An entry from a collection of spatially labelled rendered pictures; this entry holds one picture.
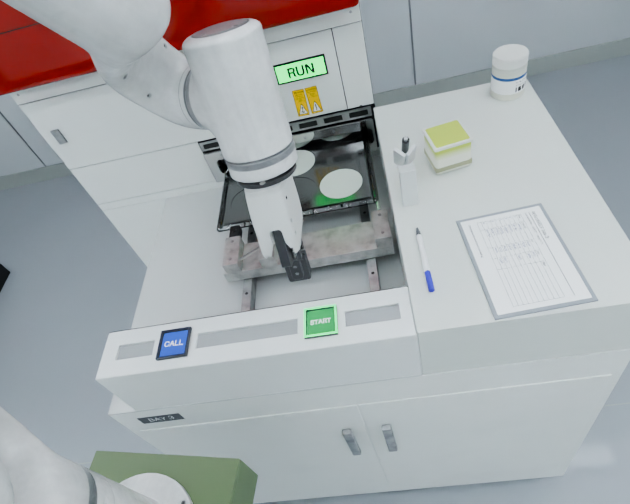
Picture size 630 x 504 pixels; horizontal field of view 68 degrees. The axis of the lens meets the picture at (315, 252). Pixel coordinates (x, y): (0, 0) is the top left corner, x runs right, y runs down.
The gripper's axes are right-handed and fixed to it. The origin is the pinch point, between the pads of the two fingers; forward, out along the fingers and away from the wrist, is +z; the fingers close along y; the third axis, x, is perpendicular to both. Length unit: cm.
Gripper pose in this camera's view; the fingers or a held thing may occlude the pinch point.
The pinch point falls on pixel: (297, 266)
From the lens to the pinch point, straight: 65.9
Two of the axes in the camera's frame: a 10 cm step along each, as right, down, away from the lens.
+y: -0.2, 6.1, -8.0
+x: 9.7, -1.7, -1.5
